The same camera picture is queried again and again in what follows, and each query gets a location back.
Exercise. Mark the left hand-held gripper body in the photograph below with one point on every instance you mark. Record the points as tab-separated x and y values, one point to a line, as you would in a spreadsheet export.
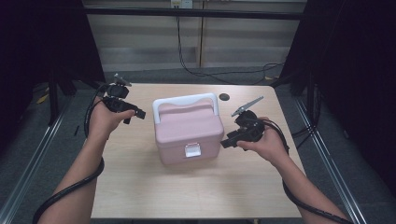
117	98

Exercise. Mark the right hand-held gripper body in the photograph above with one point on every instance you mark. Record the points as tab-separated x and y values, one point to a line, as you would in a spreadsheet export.
249	126

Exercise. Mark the pink storage box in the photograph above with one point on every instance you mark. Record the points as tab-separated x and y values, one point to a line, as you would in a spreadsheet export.
186	127

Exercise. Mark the person's left hand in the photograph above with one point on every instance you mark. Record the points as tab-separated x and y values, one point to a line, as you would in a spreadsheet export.
104	121

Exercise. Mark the person's right hand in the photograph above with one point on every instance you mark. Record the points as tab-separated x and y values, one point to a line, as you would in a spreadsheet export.
269	146

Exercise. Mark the black metal stand leg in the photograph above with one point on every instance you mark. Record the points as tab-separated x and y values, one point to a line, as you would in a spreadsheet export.
53	99

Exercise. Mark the yellow floor scrap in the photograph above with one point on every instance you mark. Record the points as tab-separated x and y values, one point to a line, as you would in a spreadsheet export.
42	98

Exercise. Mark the black curtain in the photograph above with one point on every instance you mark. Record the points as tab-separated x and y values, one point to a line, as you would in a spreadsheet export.
40	40
351	62

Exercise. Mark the black horizontal bar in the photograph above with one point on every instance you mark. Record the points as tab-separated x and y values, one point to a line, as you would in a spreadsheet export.
193	13

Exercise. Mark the metal floor rail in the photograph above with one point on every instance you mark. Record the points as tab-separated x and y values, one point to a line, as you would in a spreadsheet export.
330	158
34	161

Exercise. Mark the white wall socket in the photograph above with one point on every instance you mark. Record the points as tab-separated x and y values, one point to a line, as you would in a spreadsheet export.
182	3

